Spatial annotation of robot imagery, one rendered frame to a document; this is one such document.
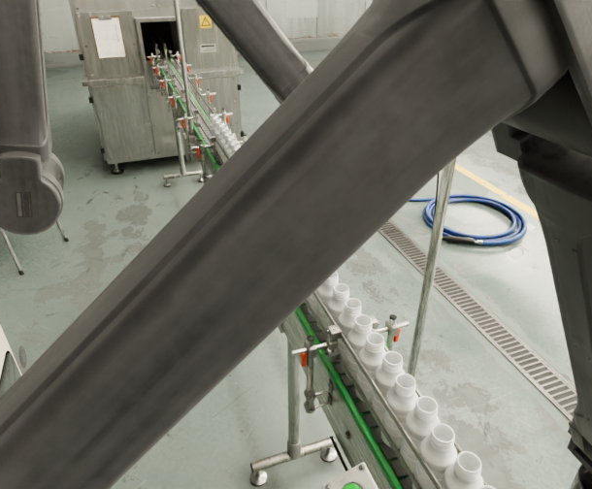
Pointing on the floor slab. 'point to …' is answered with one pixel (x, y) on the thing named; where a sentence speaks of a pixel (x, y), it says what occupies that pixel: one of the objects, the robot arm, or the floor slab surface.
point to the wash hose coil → (477, 235)
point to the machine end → (147, 143)
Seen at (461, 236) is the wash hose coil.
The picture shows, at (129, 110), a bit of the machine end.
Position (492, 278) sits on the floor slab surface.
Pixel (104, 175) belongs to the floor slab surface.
